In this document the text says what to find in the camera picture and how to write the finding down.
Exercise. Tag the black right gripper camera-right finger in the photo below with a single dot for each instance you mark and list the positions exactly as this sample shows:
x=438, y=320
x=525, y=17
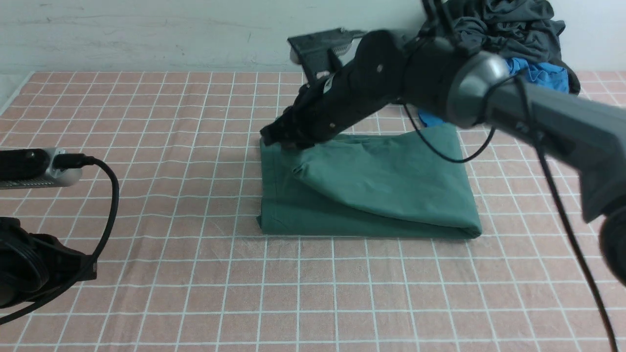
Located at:
x=288, y=136

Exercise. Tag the black gripper body, camera-right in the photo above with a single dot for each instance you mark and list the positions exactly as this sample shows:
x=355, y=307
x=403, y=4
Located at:
x=326, y=109

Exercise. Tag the green long-sleeved shirt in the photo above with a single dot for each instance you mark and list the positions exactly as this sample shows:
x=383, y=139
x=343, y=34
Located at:
x=389, y=186

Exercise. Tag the pink checkered tablecloth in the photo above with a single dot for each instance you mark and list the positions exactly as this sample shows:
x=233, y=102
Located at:
x=187, y=270

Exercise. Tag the dark grey garment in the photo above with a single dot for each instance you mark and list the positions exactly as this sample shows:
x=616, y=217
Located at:
x=512, y=29

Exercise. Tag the blue garment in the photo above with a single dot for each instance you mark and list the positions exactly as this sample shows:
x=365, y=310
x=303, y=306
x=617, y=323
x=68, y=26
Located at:
x=542, y=74

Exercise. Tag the black robot arm, camera-right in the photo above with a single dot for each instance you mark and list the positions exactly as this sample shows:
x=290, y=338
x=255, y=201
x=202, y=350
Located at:
x=466, y=86

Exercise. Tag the grey wrist camera, camera-left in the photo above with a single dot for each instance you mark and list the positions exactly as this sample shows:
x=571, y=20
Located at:
x=34, y=169

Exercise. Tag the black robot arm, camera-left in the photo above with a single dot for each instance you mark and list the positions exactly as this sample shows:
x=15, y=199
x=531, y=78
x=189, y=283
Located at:
x=33, y=265

